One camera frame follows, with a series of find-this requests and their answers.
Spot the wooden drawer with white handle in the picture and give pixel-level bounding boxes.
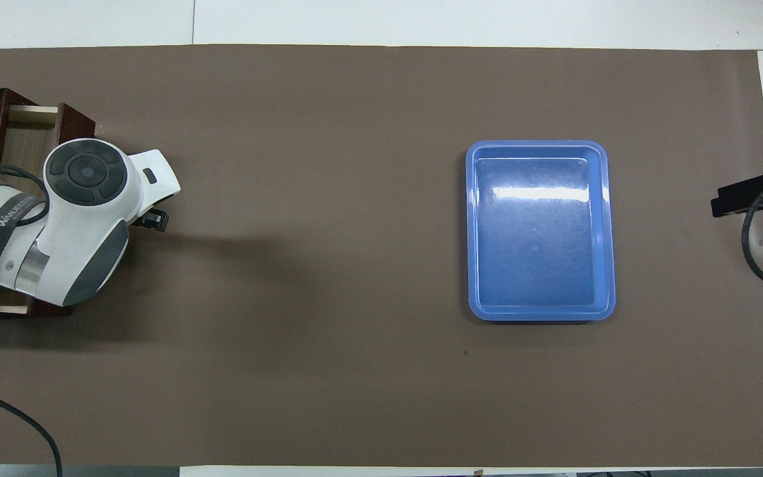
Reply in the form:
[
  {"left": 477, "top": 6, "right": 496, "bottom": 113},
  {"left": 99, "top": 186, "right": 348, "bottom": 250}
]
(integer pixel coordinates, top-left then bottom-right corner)
[{"left": 0, "top": 103, "right": 96, "bottom": 321}]

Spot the brown table mat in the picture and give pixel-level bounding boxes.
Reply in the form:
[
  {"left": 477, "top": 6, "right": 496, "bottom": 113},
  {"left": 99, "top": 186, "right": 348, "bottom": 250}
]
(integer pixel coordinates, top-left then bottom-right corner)
[{"left": 0, "top": 44, "right": 763, "bottom": 468}]

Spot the blue plastic tray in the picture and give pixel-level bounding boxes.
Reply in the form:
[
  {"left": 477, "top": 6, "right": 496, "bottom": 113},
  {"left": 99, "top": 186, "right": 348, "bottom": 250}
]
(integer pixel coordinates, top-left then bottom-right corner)
[{"left": 466, "top": 140, "right": 617, "bottom": 323}]

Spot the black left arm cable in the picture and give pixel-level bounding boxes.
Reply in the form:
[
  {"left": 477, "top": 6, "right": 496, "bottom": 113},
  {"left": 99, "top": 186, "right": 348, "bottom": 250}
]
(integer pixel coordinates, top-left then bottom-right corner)
[{"left": 0, "top": 162, "right": 64, "bottom": 477}]

